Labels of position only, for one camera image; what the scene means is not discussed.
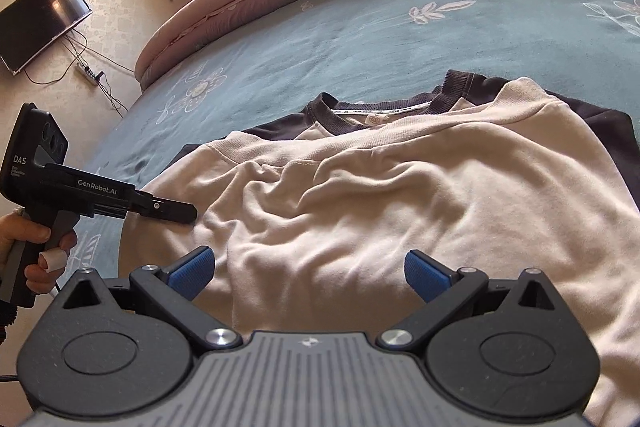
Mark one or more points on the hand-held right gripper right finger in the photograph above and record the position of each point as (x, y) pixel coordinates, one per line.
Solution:
(422, 274)

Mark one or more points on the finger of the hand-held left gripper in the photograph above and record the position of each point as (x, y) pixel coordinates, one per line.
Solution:
(170, 209)

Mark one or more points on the black flat television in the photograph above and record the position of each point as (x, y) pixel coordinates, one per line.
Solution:
(40, 22)

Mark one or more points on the white power strip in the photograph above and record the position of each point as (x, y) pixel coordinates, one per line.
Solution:
(89, 73)

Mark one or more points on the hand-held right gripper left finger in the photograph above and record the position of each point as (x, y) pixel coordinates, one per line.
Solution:
(192, 269)

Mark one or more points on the beige sweatshirt with dark sleeves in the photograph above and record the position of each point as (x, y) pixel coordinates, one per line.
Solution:
(375, 207)

